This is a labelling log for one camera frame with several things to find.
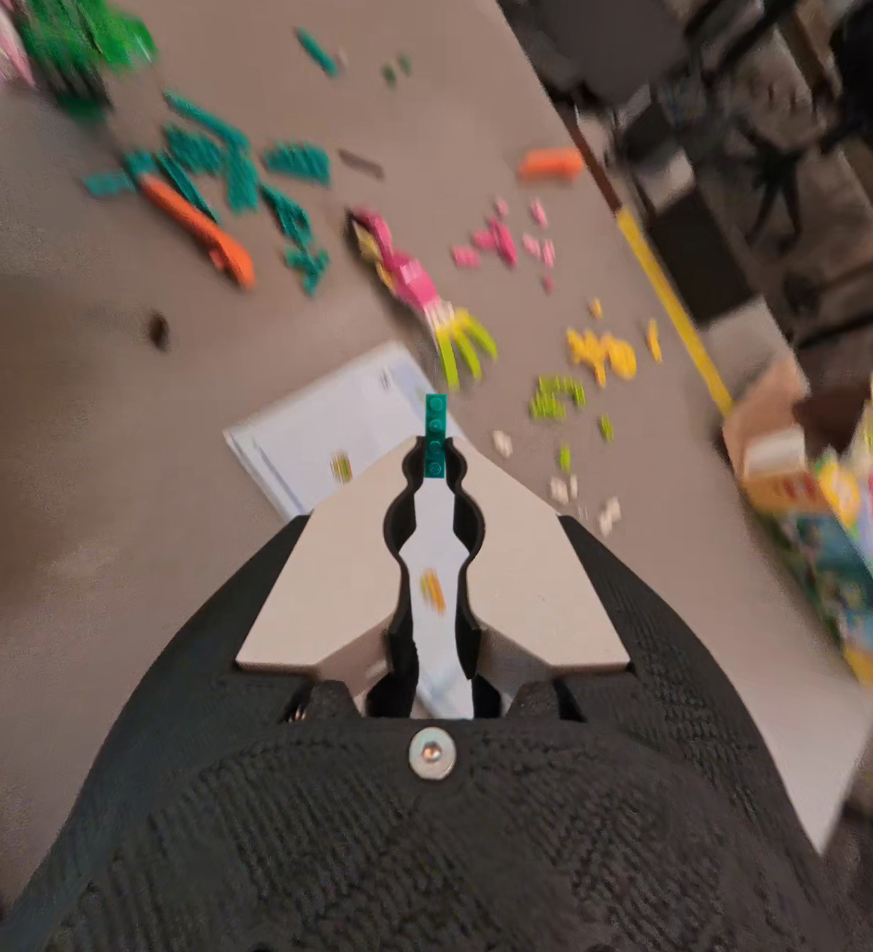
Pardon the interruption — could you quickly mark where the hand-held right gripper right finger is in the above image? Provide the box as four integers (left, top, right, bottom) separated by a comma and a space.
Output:
444, 437, 631, 718

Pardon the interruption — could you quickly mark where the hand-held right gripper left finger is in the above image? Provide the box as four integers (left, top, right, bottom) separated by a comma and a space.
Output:
235, 437, 420, 718

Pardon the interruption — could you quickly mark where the teal lego plate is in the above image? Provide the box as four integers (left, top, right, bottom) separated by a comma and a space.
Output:
294, 27, 341, 80
424, 393, 449, 478

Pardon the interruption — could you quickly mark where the lego instruction booklet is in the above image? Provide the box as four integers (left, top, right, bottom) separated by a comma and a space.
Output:
224, 341, 483, 719

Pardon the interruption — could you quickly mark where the cluster of lime lego bits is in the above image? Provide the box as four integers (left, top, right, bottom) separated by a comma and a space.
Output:
528, 374, 618, 476

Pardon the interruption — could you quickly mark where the pile of yellow lego pieces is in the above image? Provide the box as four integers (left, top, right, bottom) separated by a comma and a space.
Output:
566, 297, 665, 389

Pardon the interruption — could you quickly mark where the pink and lime lego assembly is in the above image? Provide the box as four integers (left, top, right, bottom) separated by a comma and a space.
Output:
346, 208, 498, 393

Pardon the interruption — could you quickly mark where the colourful cardboard lego box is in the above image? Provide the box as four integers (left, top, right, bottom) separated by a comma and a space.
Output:
722, 357, 873, 700

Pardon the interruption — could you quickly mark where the pile of pink lego pieces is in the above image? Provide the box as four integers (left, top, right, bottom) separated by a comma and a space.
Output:
451, 195, 558, 296

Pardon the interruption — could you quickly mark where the pile of teal lego pieces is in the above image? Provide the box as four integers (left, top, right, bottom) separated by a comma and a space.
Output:
81, 89, 333, 296

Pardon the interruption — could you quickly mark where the green lego assembly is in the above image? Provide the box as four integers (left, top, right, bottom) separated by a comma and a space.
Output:
15, 0, 159, 124

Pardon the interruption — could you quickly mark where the pale pink lego assembly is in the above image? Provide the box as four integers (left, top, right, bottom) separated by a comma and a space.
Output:
0, 0, 37, 92

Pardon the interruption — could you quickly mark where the scattered group of white bits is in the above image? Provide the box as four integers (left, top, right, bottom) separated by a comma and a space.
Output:
491, 429, 623, 538

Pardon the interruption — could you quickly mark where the long orange brick separator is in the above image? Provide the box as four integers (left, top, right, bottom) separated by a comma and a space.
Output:
141, 174, 256, 291

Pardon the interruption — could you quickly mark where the short orange brick separator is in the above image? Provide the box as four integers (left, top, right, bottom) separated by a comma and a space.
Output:
518, 146, 585, 184

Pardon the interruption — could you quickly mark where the dark blurred furniture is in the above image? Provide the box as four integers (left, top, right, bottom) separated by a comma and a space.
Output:
499, 0, 873, 351

